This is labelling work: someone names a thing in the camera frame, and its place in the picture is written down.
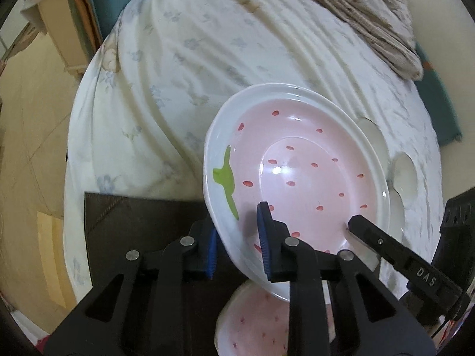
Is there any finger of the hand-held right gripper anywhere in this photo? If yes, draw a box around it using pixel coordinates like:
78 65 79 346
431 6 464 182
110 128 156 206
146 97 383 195
347 214 421 279

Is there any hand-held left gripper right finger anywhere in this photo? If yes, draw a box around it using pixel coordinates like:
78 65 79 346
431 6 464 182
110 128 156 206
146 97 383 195
256 201 436 356

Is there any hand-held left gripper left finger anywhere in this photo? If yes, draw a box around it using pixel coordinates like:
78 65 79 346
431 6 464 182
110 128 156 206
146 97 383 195
44 220 219 356

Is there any white ceramic bowl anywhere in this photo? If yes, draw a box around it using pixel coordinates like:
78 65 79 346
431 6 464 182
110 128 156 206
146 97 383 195
386 190 406 241
389 152 419 208
358 118 389 179

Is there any pink strawberry print plate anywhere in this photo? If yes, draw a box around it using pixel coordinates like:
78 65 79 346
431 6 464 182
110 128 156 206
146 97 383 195
215 278 336 356
203 83 394 303

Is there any dark brown board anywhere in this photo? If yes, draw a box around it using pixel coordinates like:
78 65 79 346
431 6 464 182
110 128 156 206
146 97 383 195
85 192 260 356

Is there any teal cushion orange stripe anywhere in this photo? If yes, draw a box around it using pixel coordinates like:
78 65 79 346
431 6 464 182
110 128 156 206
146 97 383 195
415 42 463 146

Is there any white floral blanket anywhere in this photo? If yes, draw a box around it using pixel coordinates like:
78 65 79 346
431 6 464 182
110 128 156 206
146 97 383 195
7 0 446 356

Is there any beige patterned blanket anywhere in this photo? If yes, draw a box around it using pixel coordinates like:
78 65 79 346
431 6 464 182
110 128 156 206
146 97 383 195
260 0 424 80

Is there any cream wooden cabinet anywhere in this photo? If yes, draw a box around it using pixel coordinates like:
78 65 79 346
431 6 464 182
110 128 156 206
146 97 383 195
20 0 90 79

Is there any teal wooden-edged panel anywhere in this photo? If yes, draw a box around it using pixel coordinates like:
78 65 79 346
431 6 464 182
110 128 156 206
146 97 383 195
67 0 156 50

